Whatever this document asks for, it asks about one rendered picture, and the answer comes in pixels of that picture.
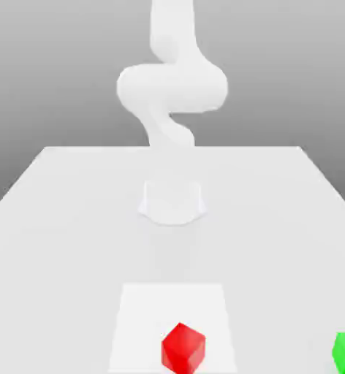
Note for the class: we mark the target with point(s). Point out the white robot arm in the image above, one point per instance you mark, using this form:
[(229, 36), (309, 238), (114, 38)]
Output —
[(172, 84)]

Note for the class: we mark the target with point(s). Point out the small red cube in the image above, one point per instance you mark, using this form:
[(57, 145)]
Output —
[(182, 349)]

